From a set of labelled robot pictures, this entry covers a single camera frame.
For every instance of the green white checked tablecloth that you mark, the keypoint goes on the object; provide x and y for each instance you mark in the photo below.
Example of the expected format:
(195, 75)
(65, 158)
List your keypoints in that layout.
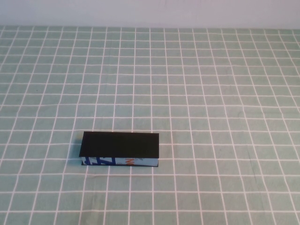
(211, 93)

